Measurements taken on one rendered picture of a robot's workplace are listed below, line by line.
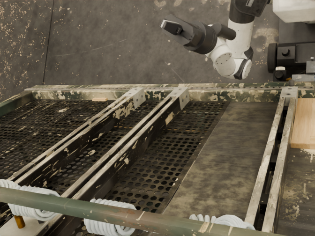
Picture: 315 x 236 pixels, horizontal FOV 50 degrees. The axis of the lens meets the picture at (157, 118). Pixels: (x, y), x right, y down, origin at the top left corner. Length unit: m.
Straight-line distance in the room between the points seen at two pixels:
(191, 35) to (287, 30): 1.52
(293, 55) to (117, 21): 1.55
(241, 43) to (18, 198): 0.94
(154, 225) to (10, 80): 3.37
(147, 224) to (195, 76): 2.18
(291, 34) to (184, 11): 0.90
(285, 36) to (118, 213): 2.01
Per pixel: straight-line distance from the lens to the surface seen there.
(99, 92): 1.89
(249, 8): 1.21
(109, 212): 0.53
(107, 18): 3.17
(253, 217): 0.78
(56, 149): 1.27
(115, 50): 3.01
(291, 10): 1.20
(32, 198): 0.63
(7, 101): 2.11
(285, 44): 2.35
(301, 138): 1.21
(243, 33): 1.27
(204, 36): 1.00
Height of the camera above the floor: 2.42
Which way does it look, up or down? 64 degrees down
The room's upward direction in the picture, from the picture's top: 75 degrees counter-clockwise
